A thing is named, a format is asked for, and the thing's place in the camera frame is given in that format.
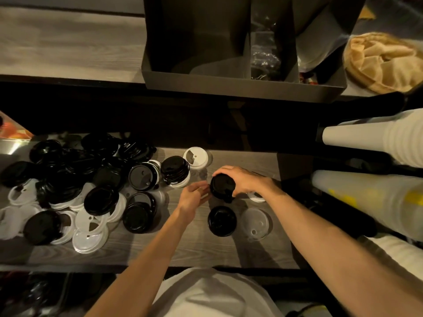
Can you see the white shirt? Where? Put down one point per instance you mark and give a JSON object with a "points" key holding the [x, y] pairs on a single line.
{"points": [[211, 293]]}

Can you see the small red packet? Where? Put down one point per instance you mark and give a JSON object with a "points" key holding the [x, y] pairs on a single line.
{"points": [[309, 79]]}

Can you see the translucent yellow print cup stack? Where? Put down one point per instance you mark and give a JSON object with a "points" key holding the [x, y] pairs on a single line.
{"points": [[370, 198]]}

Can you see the clear plastic lids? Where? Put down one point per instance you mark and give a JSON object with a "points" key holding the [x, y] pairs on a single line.
{"points": [[254, 223]]}

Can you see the person's left hand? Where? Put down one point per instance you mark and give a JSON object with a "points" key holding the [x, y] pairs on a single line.
{"points": [[191, 199]]}

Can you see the grey foil pouch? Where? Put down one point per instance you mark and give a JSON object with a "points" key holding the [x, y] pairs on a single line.
{"points": [[317, 42]]}

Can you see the green sleeved white cup stack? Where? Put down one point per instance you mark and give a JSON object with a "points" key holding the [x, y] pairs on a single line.
{"points": [[396, 254]]}

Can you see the clear plastic bag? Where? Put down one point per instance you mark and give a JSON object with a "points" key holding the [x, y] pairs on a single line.
{"points": [[264, 56]]}

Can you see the pile of mixed cup lids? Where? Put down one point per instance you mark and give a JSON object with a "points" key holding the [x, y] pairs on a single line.
{"points": [[66, 181]]}

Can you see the tan crumpled paper bundle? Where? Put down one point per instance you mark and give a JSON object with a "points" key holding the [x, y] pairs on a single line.
{"points": [[383, 62]]}

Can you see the dark metal organizer box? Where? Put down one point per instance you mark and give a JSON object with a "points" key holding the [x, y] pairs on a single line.
{"points": [[198, 36]]}

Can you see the person's left forearm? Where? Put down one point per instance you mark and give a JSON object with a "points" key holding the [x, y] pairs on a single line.
{"points": [[142, 267]]}

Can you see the person's right forearm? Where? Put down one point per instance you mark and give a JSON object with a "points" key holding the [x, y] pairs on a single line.
{"points": [[330, 247]]}

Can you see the person's right hand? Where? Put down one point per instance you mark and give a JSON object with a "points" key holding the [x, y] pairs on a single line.
{"points": [[248, 181]]}

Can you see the white paper cup stack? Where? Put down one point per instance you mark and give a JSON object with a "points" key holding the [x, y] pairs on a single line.
{"points": [[373, 135]]}

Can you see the stack of black lids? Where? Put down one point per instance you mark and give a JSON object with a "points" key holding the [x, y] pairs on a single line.
{"points": [[175, 169]]}

